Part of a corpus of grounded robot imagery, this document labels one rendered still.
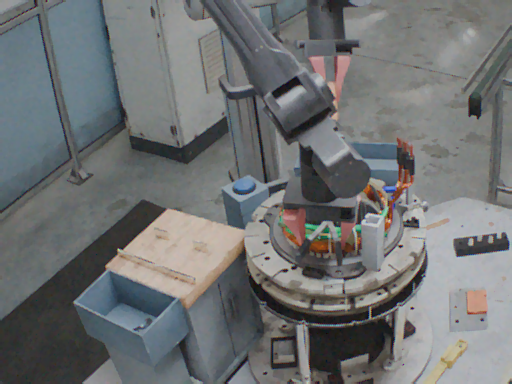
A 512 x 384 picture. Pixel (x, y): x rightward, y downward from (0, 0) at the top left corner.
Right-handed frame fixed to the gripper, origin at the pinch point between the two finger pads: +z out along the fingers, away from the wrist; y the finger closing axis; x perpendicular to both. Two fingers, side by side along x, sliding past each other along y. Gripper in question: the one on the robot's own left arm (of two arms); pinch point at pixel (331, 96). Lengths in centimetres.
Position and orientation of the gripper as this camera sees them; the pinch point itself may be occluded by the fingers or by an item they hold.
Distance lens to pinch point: 104.3
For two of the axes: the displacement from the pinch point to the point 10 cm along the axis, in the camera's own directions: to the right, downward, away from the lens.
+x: 0.3, -2.4, 9.7
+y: 10.0, -0.5, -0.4
